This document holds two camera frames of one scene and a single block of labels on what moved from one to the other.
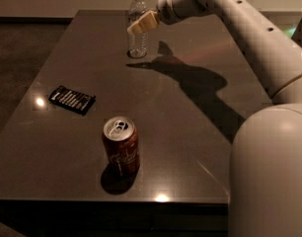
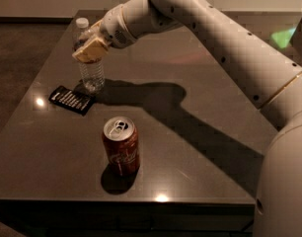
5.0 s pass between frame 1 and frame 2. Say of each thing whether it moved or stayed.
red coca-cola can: stayed
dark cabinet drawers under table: stayed
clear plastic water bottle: moved
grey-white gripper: moved
